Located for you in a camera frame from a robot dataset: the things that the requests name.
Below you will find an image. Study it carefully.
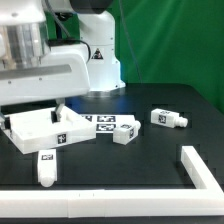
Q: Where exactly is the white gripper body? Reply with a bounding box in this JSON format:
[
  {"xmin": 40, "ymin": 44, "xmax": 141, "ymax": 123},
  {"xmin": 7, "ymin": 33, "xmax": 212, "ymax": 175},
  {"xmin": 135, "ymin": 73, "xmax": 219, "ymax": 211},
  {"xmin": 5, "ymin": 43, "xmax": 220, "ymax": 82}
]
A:
[{"xmin": 0, "ymin": 44, "xmax": 90, "ymax": 106}]

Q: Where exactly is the white marker sheet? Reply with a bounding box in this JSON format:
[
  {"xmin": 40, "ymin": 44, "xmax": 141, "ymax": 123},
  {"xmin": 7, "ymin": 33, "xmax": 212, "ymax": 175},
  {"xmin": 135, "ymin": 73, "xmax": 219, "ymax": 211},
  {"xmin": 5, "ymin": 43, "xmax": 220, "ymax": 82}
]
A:
[{"xmin": 83, "ymin": 114, "xmax": 135, "ymax": 133}]

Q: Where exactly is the white L-shaped fence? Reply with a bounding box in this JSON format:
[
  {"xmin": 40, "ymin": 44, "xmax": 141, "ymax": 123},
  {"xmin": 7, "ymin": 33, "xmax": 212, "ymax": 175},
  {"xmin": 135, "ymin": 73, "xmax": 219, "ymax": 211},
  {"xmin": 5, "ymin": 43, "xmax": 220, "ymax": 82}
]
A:
[{"xmin": 0, "ymin": 146, "xmax": 224, "ymax": 218}]

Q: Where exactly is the grey cable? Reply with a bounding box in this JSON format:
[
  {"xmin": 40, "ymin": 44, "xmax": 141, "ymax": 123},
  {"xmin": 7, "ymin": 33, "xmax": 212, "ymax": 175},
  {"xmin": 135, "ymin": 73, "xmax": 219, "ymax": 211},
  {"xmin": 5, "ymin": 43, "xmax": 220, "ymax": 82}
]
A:
[{"xmin": 118, "ymin": 0, "xmax": 144, "ymax": 84}]

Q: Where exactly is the white square table top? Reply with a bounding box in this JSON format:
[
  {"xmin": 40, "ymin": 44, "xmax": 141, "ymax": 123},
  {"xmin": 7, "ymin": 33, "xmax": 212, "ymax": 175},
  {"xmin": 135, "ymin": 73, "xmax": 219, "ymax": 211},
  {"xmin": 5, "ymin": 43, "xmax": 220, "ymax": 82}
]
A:
[{"xmin": 4, "ymin": 106, "xmax": 96, "ymax": 154}]

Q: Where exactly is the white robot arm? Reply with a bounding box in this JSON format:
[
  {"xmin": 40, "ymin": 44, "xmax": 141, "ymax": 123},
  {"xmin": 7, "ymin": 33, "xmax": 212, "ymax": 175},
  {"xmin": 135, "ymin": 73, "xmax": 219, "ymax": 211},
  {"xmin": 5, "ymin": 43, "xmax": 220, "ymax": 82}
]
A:
[{"xmin": 0, "ymin": 0, "xmax": 91, "ymax": 129}]

